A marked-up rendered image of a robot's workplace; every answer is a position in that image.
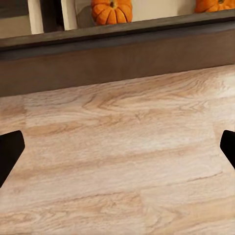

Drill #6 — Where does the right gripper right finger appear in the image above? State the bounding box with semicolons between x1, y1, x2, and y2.
220;130;235;169

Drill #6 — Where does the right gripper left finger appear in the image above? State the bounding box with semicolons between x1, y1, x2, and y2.
0;130;25;188

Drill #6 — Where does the pumpkin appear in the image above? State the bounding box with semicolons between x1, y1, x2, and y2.
91;0;132;26
195;0;235;13

